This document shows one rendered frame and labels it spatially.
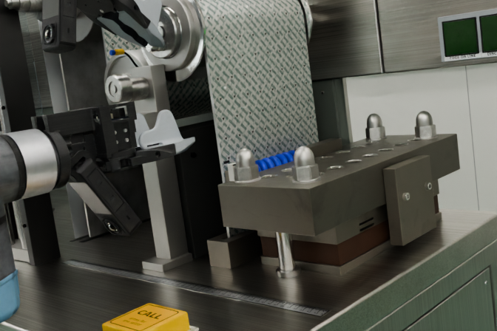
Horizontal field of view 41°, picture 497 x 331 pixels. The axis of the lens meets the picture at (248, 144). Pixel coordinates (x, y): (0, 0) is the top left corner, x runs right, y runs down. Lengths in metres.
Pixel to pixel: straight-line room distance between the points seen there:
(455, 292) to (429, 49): 0.38
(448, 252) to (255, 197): 0.29
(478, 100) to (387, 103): 0.54
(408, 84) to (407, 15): 2.70
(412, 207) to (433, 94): 2.79
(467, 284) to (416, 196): 0.16
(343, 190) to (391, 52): 0.35
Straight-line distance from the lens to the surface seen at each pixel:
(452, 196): 3.81
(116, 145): 0.81
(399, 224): 0.95
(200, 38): 0.95
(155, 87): 0.98
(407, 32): 1.12
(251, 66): 1.02
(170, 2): 0.98
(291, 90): 1.09
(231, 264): 0.97
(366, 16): 1.16
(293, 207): 0.83
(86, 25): 1.17
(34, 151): 0.75
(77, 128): 0.80
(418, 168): 0.98
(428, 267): 0.93
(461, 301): 1.04
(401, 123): 3.86
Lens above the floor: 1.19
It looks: 7 degrees down
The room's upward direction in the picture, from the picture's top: 8 degrees counter-clockwise
